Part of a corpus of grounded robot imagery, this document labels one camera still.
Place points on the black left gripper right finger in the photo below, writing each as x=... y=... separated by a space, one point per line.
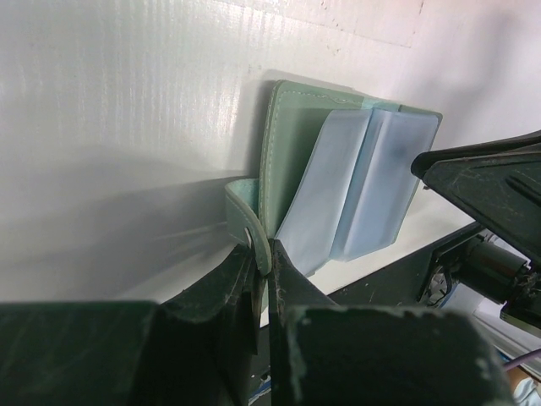
x=323 y=353

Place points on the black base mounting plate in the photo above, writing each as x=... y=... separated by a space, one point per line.
x=400 y=283

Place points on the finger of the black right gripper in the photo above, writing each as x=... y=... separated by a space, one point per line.
x=496 y=183

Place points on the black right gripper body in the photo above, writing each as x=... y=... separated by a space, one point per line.
x=483 y=262

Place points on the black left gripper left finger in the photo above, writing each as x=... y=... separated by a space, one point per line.
x=194 y=349

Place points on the green leather card holder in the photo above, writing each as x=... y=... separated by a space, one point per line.
x=335 y=180

